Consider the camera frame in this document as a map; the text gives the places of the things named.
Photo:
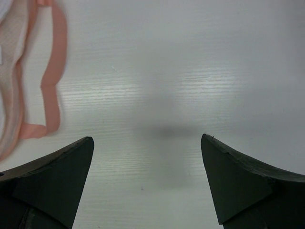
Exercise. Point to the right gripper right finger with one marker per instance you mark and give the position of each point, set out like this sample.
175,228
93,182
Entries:
250,194

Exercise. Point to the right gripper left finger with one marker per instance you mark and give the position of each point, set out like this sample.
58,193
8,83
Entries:
45,193

